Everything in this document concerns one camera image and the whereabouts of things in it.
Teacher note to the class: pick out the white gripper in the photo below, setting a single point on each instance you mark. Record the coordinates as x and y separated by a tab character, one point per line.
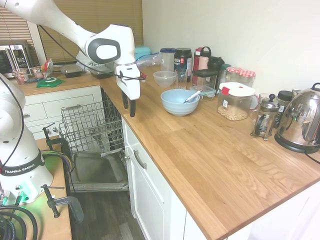
128	82

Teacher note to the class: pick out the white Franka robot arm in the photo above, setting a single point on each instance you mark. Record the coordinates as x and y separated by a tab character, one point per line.
112	40

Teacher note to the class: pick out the dishwasher door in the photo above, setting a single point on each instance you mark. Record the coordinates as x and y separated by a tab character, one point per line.
97	170

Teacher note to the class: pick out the clear plastic bowl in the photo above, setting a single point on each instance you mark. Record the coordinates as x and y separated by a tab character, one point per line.
163	78

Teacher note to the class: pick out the light blue bowl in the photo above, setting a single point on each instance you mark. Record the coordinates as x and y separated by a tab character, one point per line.
175	106

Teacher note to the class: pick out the clear zip bag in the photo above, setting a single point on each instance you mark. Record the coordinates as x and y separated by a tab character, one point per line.
150	61

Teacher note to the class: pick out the teal plastic box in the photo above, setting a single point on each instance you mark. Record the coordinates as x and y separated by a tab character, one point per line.
143	51

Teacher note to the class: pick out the clear drinking glass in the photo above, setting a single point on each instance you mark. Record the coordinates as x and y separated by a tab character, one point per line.
181	80

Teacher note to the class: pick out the clear pitcher blue lid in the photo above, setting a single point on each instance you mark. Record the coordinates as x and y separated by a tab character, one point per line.
167	60

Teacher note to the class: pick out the white plastic shopping bag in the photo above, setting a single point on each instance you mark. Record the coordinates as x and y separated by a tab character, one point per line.
83	61

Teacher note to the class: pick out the black Vega protein tub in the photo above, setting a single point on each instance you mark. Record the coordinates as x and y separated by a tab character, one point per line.
182	60

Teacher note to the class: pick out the glass container teal lid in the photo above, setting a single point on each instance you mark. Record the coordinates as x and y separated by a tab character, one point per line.
203	91

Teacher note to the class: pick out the black table clamp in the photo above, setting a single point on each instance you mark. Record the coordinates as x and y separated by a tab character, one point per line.
63	150
72	203

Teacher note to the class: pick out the red water bottle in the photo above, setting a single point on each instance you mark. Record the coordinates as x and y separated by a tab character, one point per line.
196	60

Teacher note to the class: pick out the clear canister dark lid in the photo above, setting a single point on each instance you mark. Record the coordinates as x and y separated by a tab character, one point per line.
205	76

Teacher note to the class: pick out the green round container lid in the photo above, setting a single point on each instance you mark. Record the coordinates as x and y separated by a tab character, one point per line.
50	82

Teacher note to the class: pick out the pink water bottle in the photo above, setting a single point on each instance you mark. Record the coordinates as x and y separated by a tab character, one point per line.
204	61

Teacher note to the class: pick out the red yellow snack bag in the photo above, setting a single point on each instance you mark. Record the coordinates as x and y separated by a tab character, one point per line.
47	67

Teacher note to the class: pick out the brown window blind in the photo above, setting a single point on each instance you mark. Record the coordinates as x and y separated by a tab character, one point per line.
105	15
12	27

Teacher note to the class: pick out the black water bottle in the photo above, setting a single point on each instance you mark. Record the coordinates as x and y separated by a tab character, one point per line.
215	62

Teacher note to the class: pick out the large jar white lid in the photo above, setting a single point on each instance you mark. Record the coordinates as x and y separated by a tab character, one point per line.
235	100

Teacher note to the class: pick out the jar red checkered lid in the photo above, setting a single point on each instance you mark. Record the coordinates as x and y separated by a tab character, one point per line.
233	72
247	76

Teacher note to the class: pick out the stainless steel microwave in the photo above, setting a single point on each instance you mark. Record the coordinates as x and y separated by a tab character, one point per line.
12	58

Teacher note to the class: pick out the glass French press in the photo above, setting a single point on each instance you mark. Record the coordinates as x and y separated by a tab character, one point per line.
266	117

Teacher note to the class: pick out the dark jar black lid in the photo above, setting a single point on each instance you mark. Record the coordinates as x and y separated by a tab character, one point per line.
283	97

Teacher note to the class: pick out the stainless steel electric kettle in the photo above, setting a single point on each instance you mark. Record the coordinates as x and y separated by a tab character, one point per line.
300	117

